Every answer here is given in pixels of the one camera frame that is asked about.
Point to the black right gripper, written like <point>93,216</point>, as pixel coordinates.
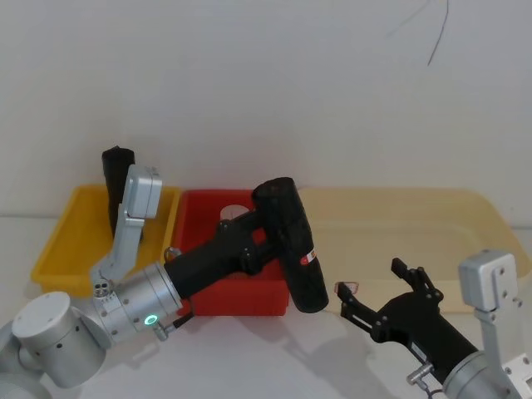
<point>420,324</point>

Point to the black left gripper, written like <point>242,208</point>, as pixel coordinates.
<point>203,262</point>

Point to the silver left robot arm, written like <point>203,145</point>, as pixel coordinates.
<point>124,307</point>

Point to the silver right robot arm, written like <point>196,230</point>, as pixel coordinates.
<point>486,282</point>

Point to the small white red-edged sticker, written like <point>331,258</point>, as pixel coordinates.
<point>353,287</point>

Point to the white round disc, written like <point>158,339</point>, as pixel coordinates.
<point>232,212</point>

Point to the red plastic bin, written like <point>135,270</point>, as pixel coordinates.
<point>241,295</point>

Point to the cream plastic tray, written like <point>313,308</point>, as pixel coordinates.
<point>399,232</point>

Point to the black cylinder without label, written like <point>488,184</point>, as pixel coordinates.
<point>116,183</point>

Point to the yellow plastic bin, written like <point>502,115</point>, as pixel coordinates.
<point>70,245</point>

